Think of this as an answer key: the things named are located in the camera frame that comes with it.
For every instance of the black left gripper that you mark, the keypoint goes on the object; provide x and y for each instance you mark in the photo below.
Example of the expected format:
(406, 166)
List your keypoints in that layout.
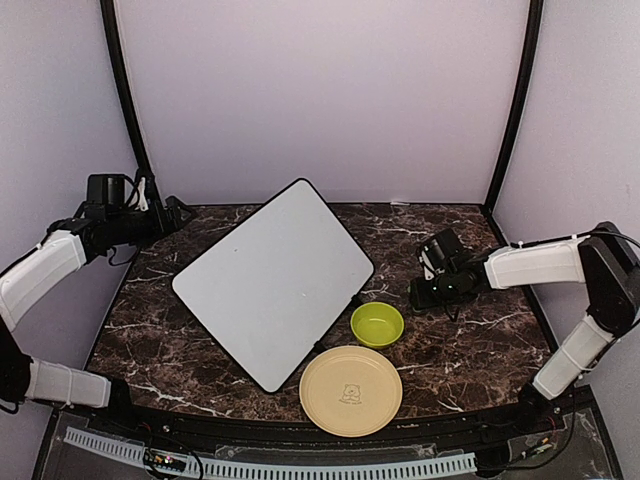
(160, 226)

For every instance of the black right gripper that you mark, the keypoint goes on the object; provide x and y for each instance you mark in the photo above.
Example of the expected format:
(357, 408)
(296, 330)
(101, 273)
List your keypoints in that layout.
(420, 298)

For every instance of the white whiteboard with black frame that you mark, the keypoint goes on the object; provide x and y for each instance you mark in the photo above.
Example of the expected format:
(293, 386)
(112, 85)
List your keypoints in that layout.
(269, 290)

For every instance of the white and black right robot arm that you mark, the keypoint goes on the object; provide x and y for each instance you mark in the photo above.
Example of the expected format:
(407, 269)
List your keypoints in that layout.
(587, 285)

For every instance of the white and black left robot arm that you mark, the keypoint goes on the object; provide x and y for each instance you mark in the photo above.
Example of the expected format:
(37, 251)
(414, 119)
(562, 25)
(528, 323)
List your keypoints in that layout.
(118, 210)

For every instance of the green bowl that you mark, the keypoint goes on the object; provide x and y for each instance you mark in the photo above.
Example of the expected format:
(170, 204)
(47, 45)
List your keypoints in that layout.
(377, 325)

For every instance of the beige round plate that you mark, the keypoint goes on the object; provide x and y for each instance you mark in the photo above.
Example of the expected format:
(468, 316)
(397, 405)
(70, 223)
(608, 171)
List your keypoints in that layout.
(350, 391)

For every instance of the left wrist camera with cables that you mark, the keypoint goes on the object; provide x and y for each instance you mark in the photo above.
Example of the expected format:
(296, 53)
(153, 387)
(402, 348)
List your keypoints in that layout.
(144, 195)

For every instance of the black left corner post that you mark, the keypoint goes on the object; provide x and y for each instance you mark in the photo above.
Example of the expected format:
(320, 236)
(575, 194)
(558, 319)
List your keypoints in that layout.
(117, 60)

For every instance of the black corner post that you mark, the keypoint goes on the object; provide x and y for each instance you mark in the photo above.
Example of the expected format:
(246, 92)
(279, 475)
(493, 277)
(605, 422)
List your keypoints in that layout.
(521, 88)
(117, 60)

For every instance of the black curved front rail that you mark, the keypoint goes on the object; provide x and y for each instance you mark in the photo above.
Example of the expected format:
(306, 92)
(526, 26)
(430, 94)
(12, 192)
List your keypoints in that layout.
(487, 428)

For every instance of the white slotted cable duct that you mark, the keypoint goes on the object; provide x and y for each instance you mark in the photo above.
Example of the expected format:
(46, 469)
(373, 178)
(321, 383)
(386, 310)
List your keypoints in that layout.
(231, 462)

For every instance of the black right corner post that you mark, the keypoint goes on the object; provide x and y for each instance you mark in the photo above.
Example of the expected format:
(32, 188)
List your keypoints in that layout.
(521, 88)

